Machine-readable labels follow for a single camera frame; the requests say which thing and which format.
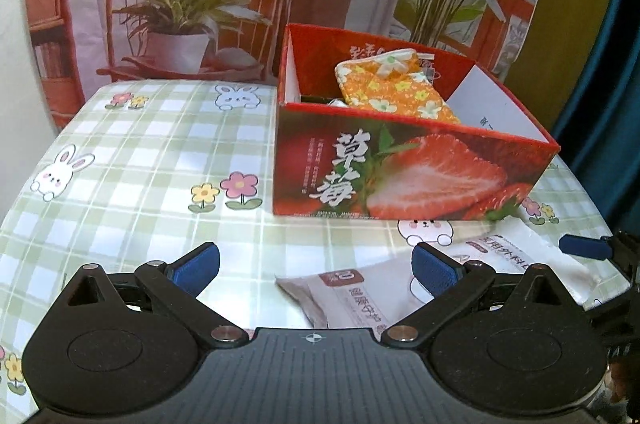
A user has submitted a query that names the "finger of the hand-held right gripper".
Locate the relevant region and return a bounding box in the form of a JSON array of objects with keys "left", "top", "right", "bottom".
[
  {"left": 584, "top": 287, "right": 640, "bottom": 351},
  {"left": 558, "top": 231, "right": 640, "bottom": 287}
]

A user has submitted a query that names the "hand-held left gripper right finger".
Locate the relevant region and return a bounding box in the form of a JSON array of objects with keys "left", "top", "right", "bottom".
[{"left": 381, "top": 242, "right": 585, "bottom": 349}]

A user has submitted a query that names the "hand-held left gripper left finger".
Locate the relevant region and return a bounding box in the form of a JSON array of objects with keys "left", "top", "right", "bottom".
[{"left": 52, "top": 243, "right": 249, "bottom": 349}]

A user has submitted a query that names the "grey white mask packet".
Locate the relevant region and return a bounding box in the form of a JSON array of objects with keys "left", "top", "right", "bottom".
[{"left": 275, "top": 263, "right": 437, "bottom": 331}]

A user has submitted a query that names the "red strawberry print cardboard box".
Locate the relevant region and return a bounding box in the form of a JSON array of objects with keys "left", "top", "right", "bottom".
[{"left": 272, "top": 23, "right": 561, "bottom": 223}]

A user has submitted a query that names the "orange floral fabric pouch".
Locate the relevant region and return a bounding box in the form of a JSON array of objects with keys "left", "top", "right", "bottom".
[{"left": 334, "top": 48, "right": 462, "bottom": 125}]

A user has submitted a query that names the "green checkered bunny tablecloth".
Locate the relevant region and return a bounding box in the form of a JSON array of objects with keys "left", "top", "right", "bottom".
[{"left": 0, "top": 79, "right": 632, "bottom": 422}]

